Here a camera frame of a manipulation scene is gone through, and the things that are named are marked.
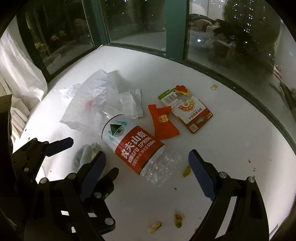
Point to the clear bottle with red label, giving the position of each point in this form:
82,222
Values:
134,148

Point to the red white snack packet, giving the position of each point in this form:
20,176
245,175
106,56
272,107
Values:
192,111

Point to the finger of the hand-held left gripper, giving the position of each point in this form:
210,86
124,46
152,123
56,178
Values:
107,183
59,146

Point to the white plastic bag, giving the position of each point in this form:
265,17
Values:
92,99

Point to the grey white tissue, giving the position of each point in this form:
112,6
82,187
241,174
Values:
85,153

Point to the orange red snack wrapper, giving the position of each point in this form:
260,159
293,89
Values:
161,122

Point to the white paper napkin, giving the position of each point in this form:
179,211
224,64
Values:
131,104

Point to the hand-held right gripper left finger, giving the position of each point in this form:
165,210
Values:
92,177

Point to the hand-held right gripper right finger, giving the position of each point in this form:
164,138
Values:
201,176

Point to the scattered nut shell scraps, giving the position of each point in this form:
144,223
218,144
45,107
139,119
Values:
155,227

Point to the white curtain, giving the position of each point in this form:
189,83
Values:
20,69

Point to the teal window frame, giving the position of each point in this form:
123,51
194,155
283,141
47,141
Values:
175,34

